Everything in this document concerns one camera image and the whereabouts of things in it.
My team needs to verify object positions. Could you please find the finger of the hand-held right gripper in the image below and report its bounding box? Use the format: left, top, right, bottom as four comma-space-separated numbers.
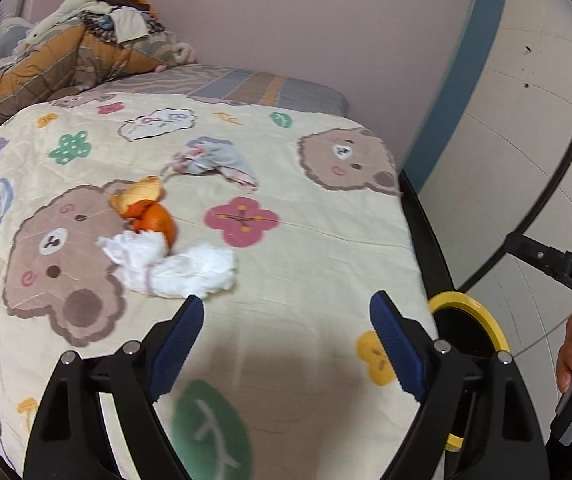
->
503, 231, 572, 283

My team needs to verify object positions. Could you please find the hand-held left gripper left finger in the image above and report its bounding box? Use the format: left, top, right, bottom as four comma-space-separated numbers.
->
22, 294, 206, 480

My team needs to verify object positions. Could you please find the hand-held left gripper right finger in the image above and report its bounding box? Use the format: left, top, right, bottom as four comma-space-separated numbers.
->
369, 290, 551, 480

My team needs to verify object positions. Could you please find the white tissue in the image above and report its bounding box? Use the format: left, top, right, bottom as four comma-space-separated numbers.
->
96, 230, 238, 301

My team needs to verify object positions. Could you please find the yellow rimmed trash bin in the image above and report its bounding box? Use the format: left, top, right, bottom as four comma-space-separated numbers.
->
427, 291, 509, 453

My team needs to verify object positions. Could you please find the black curved pole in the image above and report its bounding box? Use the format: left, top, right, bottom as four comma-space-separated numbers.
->
458, 50, 572, 293

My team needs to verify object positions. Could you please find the curled orange peel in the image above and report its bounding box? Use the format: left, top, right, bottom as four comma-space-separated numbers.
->
126, 201, 177, 251

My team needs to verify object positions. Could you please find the printed cartoon bear blanket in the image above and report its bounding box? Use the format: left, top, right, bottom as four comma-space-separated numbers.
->
0, 92, 439, 480

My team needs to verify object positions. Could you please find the grey pink crumpled cloth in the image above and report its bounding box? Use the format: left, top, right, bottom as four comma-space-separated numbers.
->
161, 137, 259, 192

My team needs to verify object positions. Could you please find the striped bedsheet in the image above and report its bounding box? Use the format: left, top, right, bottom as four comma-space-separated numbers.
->
131, 64, 349, 115

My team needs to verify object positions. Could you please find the pile of clothes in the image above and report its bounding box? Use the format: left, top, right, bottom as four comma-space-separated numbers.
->
83, 0, 167, 43

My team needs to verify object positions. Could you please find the black bed frame rail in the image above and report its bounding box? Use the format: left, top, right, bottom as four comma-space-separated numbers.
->
398, 170, 467, 301

